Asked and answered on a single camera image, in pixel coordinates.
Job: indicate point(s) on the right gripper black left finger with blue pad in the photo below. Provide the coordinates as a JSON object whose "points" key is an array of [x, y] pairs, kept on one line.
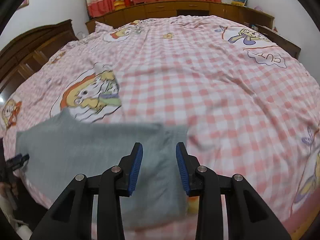
{"points": [[70, 216]]}

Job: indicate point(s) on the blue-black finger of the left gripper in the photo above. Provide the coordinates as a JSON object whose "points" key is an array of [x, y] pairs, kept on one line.
{"points": [[16, 162]]}

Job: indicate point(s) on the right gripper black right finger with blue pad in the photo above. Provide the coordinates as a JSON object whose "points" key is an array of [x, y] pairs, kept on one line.
{"points": [[248, 216]]}

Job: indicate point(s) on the grey pants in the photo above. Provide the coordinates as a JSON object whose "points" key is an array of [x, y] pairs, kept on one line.
{"points": [[62, 147]]}

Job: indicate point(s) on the dark wooden headboard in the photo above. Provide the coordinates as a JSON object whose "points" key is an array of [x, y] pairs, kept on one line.
{"points": [[26, 54]]}

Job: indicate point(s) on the pink checked cartoon bed sheet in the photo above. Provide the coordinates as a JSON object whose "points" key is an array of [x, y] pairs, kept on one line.
{"points": [[249, 106]]}

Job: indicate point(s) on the wooden bed footboard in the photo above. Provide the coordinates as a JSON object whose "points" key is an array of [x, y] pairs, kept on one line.
{"points": [[285, 44]]}

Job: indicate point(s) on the yellow toy on cabinet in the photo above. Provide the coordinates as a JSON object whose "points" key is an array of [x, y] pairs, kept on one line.
{"points": [[119, 4]]}

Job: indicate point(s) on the long wooden cabinet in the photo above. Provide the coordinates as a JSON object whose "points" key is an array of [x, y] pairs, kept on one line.
{"points": [[167, 9]]}

